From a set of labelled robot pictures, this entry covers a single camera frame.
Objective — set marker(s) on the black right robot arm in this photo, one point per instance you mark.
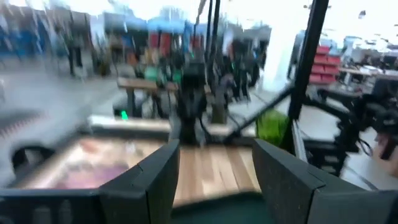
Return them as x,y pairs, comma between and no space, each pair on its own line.
191,93

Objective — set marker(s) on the green faceted plastic cup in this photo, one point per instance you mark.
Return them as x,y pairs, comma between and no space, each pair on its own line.
272,127

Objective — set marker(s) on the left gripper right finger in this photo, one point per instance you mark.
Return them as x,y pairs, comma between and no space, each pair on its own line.
289,193

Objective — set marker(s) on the neighbouring black robot arm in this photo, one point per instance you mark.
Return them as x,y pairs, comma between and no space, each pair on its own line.
357,124

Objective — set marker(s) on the person's hand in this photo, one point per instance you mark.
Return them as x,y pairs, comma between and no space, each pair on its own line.
387,161

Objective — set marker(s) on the black aluminium frame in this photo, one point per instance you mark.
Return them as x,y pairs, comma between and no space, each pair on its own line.
306,62

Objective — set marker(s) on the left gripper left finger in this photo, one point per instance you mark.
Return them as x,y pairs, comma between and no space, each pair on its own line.
140,196

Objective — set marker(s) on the stack of red bins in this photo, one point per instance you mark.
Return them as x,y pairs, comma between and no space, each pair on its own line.
325,65

